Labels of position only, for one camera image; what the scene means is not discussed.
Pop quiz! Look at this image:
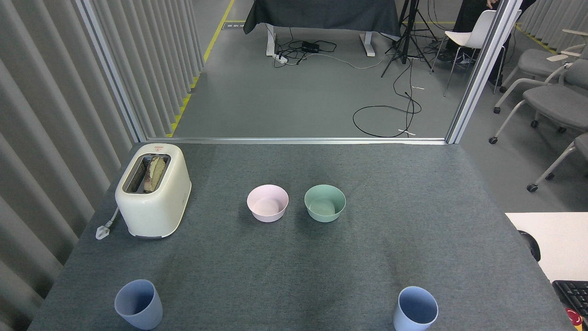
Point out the blue plastic cup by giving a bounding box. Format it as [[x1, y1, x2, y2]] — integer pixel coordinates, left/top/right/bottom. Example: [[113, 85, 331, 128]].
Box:
[[114, 279, 164, 331], [393, 286, 439, 331]]

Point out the pink bowl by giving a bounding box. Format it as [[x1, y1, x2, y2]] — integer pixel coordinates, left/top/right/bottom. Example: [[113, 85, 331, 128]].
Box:
[[247, 184, 289, 223]]

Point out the green bowl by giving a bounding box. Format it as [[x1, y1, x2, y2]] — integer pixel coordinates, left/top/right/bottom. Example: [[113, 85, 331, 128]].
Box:
[[304, 184, 346, 223]]

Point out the toasted bread slice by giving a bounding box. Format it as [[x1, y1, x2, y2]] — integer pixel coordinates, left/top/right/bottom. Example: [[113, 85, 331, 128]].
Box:
[[143, 156, 167, 193]]

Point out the cream toaster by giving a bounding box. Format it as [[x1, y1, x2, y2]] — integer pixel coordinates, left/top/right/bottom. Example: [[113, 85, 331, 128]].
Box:
[[114, 143, 192, 240]]

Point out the dark tablecloth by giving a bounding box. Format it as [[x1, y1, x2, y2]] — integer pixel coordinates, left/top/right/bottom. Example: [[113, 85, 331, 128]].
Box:
[[243, 0, 401, 38]]

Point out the black tripod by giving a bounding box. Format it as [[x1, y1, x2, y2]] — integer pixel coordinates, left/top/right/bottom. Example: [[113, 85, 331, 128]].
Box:
[[380, 0, 439, 78]]

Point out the white plastic chair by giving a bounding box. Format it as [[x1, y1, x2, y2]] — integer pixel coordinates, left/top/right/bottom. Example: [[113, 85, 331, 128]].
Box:
[[430, 9, 522, 97]]

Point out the person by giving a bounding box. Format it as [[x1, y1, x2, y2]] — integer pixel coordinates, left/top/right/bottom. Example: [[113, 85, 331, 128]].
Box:
[[436, 0, 537, 88]]

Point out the grey pleated curtain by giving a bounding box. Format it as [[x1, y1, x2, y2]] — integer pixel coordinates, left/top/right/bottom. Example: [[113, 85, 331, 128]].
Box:
[[518, 0, 588, 52], [0, 0, 206, 331]]

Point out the black computer mouse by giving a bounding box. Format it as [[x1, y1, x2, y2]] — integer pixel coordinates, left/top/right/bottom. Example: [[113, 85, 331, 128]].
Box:
[[518, 230, 542, 262]]

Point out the grey wheeled chair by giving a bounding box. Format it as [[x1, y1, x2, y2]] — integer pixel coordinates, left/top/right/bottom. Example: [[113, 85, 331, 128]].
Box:
[[488, 59, 588, 145], [526, 133, 588, 193]]

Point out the white side table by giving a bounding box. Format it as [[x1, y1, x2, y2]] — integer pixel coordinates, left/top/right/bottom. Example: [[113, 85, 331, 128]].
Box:
[[505, 212, 588, 283]]

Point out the black keyboard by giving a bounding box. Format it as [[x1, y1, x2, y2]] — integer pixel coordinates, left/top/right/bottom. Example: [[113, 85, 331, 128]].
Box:
[[552, 280, 588, 318]]

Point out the silver frame rail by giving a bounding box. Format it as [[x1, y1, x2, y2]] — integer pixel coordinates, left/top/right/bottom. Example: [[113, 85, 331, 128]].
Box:
[[146, 137, 447, 145]]

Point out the black looped floor cable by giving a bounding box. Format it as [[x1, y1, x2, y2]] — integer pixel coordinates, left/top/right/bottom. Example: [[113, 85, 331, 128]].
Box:
[[352, 55, 422, 138]]

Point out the white floor cable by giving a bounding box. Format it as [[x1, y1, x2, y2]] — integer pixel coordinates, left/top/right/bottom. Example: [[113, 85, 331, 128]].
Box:
[[285, 51, 384, 70]]

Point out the silver frame post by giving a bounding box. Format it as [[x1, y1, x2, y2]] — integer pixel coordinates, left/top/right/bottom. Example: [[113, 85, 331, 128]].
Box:
[[446, 0, 524, 144], [76, 0, 148, 143]]

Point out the white toaster power cord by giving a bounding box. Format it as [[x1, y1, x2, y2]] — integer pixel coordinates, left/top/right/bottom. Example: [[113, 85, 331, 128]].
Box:
[[95, 207, 121, 240]]

